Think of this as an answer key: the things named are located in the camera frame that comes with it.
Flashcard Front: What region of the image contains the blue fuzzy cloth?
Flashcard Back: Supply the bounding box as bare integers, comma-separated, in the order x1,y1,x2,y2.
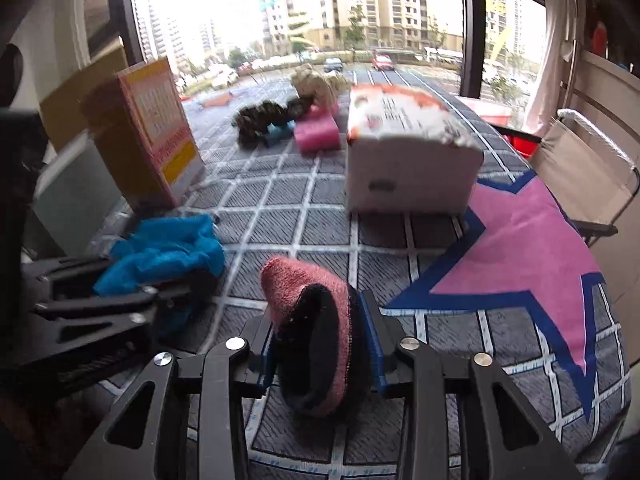
262,122,295,148
93,214,226,336

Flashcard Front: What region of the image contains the pink black sock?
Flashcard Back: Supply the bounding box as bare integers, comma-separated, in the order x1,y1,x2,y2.
260,256,370,417

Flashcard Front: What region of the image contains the grey storage bin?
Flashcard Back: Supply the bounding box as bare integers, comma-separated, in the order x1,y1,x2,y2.
24,131,125,259

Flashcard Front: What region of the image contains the checkered grey blanket with stars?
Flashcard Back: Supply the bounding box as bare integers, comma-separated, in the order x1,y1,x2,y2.
169,78,631,479

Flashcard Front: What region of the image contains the red yellow cardboard box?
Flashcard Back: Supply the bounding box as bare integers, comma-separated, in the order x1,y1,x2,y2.
80,58,204,210

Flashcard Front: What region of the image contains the brown cardboard panel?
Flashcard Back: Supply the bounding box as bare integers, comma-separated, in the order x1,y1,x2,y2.
38,41,130,154

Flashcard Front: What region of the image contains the dark leopard cloth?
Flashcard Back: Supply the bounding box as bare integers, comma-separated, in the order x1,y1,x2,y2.
232,98,314,148

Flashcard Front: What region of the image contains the beige folding chair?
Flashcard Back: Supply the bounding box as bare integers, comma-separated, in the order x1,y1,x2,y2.
529,108,639,246

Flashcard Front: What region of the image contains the white orange cardboard box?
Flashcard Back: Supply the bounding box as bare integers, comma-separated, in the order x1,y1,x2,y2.
345,84,484,216

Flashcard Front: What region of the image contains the pink cloth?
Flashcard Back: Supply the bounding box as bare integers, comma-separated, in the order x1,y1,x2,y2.
294,105,341,154

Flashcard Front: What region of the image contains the cream fluffy plush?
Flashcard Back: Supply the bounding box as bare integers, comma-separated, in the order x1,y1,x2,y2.
291,64,352,110

